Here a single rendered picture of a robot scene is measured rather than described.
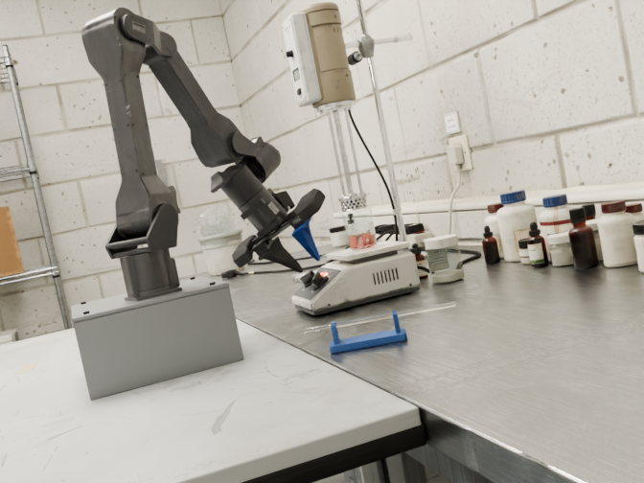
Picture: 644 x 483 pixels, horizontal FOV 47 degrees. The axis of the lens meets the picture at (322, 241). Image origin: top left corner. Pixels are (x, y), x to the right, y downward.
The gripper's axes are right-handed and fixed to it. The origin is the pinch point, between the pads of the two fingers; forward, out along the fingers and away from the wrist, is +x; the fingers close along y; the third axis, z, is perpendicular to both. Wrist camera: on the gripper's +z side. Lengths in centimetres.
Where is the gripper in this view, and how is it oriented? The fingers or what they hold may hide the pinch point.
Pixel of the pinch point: (297, 250)
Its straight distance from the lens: 126.9
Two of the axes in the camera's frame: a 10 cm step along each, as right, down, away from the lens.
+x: 6.4, 7.4, 2.1
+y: -7.5, 5.3, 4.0
